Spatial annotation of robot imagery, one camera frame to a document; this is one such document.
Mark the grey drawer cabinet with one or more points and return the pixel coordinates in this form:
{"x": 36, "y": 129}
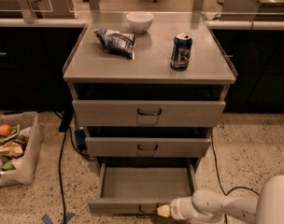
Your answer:
{"x": 93, "y": 74}

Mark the blue soda can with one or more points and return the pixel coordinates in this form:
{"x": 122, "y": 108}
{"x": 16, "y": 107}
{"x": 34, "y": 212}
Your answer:
{"x": 181, "y": 51}

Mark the grey bottom drawer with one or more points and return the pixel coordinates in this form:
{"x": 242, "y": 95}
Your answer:
{"x": 140, "y": 190}

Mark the orange fruit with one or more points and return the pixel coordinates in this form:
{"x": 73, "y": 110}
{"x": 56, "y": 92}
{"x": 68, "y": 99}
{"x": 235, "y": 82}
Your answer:
{"x": 5, "y": 130}

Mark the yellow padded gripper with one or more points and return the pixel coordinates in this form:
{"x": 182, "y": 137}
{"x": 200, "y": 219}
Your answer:
{"x": 176, "y": 208}

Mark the grey drawer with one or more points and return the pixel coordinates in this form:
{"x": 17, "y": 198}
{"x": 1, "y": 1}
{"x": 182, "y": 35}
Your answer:
{"x": 147, "y": 147}
{"x": 148, "y": 113}
{"x": 140, "y": 190}

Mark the grey middle drawer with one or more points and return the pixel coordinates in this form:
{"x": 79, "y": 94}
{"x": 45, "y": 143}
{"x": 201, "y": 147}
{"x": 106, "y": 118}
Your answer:
{"x": 147, "y": 147}

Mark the blue chip bag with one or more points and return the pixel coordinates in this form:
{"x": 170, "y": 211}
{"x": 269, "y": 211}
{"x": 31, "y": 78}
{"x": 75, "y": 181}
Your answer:
{"x": 116, "y": 42}

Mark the grey top drawer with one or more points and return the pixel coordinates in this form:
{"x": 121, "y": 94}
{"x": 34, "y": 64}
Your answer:
{"x": 148, "y": 113}

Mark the blue power adapter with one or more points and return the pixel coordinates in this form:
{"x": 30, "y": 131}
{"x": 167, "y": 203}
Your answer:
{"x": 80, "y": 139}

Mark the clear plastic bin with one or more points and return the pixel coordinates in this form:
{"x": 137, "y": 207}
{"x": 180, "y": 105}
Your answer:
{"x": 25, "y": 172}

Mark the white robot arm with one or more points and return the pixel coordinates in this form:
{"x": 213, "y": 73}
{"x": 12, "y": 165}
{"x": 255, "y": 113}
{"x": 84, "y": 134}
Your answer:
{"x": 209, "y": 206}

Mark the white bowl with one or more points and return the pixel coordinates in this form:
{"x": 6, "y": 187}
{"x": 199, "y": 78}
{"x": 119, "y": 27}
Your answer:
{"x": 139, "y": 21}

